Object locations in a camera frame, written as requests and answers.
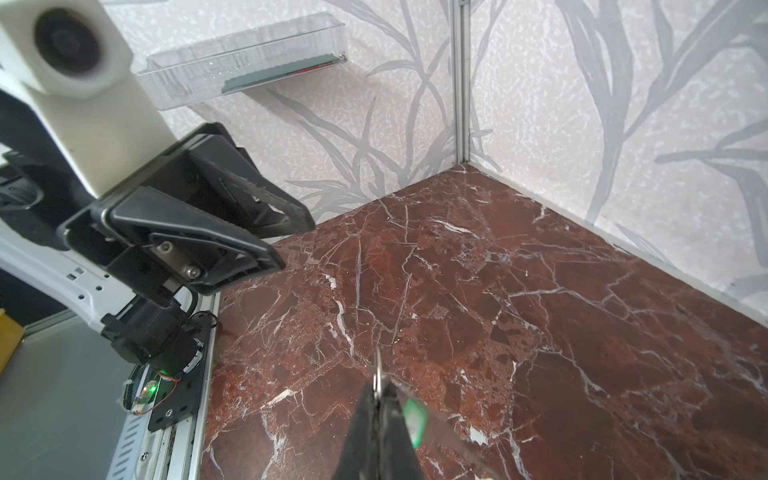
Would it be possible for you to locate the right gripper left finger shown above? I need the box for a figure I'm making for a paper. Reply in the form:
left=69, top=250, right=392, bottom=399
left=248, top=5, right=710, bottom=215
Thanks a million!
left=332, top=384, right=379, bottom=480

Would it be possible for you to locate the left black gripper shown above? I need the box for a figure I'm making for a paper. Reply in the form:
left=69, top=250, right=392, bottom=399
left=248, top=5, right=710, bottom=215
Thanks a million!
left=58, top=123, right=315, bottom=306

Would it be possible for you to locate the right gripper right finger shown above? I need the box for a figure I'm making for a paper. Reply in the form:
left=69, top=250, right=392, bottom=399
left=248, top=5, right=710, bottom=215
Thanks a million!
left=379, top=381, right=424, bottom=480

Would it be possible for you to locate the steel key organizer plate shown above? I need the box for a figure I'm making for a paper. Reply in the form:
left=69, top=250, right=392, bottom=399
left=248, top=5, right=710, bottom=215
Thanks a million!
left=392, top=381, right=507, bottom=479

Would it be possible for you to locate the small wire key ring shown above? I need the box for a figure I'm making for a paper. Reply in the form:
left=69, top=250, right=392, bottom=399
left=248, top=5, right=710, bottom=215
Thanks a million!
left=371, top=349, right=385, bottom=402

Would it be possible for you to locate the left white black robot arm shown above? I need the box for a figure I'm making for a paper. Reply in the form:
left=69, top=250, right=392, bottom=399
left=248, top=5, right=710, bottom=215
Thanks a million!
left=1, top=94, right=315, bottom=379

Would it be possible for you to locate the green circuit board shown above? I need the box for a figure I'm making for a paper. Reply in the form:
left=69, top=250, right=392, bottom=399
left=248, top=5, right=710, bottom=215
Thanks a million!
left=130, top=380, right=159, bottom=416

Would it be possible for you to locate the yellow plastic bin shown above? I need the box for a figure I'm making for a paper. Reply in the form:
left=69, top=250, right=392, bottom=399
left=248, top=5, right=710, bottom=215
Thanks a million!
left=0, top=308, right=24, bottom=372

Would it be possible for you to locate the clear plastic wall tray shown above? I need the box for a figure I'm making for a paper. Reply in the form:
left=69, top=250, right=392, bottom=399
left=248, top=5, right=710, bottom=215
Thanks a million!
left=137, top=12, right=347, bottom=111

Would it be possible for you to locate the aluminium mounting rail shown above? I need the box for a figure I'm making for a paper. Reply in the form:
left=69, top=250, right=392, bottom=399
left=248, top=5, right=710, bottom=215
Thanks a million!
left=106, top=328, right=216, bottom=479

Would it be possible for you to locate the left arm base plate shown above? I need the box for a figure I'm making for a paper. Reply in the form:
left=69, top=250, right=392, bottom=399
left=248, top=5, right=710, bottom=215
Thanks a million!
left=148, top=310, right=218, bottom=433

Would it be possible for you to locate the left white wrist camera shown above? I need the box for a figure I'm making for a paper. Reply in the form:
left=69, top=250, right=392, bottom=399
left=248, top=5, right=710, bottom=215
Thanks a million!
left=1, top=1, right=176, bottom=197

